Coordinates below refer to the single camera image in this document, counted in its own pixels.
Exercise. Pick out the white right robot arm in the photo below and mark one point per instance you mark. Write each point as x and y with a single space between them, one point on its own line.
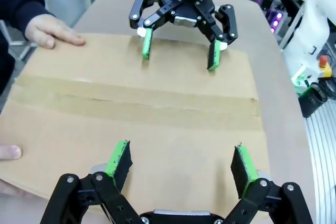
312 24

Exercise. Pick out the person right hand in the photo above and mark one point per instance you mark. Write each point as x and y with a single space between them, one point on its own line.
10 152

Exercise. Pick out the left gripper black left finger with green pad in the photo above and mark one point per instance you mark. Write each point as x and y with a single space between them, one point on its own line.
103 190

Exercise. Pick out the person left hand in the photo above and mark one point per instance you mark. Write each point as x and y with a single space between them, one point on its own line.
50 28

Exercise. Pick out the black cylinder connector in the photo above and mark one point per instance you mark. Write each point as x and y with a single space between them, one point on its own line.
312 98

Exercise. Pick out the black device purple lights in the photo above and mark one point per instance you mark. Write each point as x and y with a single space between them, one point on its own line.
274 14

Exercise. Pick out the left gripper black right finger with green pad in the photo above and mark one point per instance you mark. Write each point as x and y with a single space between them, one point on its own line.
262 195

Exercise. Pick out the brown packing tape strip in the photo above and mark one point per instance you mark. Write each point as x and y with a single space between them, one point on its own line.
131 100

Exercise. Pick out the aluminium profile rail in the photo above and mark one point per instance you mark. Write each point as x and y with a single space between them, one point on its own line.
324 161

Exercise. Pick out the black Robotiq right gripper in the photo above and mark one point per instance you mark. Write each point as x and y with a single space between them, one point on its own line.
189 1

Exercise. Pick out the red emergency stop button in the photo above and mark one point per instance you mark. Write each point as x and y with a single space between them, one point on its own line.
324 64

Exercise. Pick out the person in navy sweater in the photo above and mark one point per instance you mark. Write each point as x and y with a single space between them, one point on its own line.
5 64

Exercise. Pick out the brown cardboard box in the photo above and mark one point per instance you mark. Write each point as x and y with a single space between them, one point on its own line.
170 145

